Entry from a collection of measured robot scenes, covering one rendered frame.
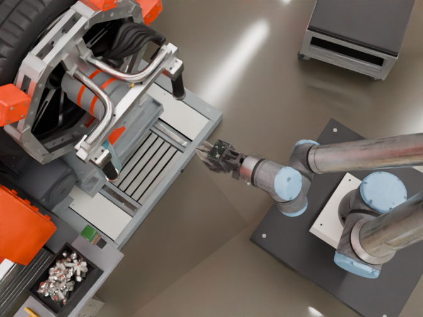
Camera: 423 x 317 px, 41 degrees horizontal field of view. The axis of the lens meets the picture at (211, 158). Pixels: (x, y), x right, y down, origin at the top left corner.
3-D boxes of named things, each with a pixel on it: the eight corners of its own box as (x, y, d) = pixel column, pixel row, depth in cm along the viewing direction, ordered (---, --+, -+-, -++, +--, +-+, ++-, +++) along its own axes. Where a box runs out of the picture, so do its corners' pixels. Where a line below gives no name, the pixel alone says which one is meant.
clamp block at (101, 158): (89, 139, 163) (84, 133, 158) (112, 156, 161) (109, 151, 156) (77, 153, 162) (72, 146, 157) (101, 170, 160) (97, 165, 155)
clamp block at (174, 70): (160, 54, 171) (158, 45, 166) (184, 70, 169) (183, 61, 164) (150, 66, 170) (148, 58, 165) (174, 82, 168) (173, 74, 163)
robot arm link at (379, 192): (398, 195, 200) (415, 177, 184) (384, 238, 194) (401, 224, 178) (356, 178, 202) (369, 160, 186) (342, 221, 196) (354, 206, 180)
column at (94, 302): (86, 289, 238) (60, 277, 198) (104, 303, 236) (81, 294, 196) (71, 308, 236) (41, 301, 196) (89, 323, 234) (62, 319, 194)
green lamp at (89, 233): (90, 226, 183) (87, 223, 180) (99, 233, 183) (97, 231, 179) (82, 236, 182) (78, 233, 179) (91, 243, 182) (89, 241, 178)
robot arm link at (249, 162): (271, 166, 173) (255, 193, 170) (258, 161, 176) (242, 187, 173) (262, 152, 166) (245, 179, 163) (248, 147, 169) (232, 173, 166)
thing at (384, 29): (294, 62, 270) (304, 24, 237) (316, 1, 280) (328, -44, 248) (381, 90, 264) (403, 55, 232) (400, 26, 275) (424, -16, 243)
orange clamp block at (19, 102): (11, 82, 151) (-15, 89, 143) (33, 97, 149) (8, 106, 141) (5, 103, 154) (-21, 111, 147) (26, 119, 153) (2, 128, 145)
